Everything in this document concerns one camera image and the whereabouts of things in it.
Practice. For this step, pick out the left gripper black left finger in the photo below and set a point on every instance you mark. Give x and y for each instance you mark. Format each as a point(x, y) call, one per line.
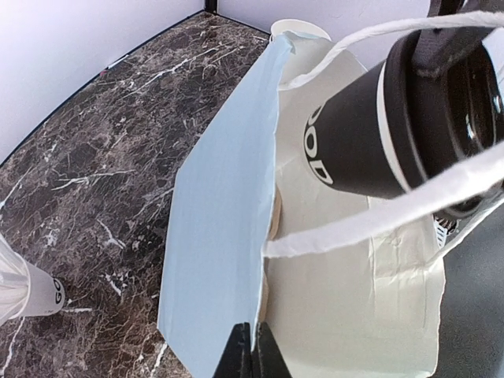
point(235, 361)

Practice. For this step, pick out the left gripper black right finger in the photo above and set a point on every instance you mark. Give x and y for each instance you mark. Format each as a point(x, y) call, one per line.
point(269, 362)

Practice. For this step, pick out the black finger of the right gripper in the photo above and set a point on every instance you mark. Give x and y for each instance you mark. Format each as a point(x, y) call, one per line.
point(445, 39)

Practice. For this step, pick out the black plastic cup lid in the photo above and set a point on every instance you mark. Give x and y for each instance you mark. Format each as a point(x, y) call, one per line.
point(437, 121)

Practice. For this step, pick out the light blue paper bag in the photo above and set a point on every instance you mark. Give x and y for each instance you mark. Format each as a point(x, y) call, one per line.
point(350, 285)

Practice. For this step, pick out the black paper coffee cup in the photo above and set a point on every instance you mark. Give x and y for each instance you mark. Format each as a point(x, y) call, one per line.
point(342, 142)

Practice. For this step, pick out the stack of paper coffee cups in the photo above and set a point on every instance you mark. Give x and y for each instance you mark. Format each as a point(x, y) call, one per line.
point(299, 27)

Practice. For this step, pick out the white cup holding straws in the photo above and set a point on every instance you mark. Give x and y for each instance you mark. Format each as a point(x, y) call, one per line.
point(27, 291)

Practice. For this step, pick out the black corner frame post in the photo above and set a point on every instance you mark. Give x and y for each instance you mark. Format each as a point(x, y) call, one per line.
point(211, 6)

